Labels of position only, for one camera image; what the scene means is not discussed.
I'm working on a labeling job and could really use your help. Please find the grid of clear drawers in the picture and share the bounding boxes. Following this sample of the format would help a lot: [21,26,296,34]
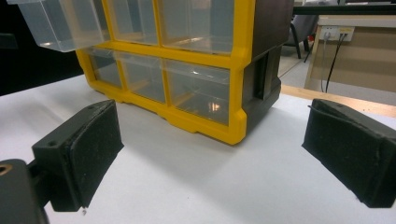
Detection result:
[83,0,236,127]

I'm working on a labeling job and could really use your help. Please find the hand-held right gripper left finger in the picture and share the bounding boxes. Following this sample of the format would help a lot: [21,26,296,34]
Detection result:
[31,99,124,213]

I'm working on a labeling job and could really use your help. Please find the yellow and black organizer cabinet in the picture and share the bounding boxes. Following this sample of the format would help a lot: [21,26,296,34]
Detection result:
[75,0,295,147]

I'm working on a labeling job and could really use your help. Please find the clear plastic drawer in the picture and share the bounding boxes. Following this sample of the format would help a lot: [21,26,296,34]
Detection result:
[6,0,110,53]

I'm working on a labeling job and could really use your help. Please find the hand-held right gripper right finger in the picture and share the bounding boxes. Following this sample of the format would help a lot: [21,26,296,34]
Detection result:
[302,98,396,209]

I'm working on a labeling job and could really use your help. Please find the black desk top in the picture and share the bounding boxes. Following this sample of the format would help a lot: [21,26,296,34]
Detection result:
[292,3,396,16]

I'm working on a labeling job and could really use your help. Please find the white power socket strip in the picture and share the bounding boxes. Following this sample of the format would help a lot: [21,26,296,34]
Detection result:
[318,26,356,42]

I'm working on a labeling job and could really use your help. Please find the grey power cable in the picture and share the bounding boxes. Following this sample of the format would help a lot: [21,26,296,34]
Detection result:
[320,35,329,91]

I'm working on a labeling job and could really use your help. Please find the grey office chair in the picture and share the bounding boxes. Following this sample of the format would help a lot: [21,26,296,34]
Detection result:
[281,13,320,60]

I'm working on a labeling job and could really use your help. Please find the beige wooden desk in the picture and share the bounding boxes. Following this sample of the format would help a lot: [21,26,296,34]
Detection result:
[304,14,396,106]

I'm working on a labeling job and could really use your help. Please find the black power cable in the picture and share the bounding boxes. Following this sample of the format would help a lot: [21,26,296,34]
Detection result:
[325,33,348,93]

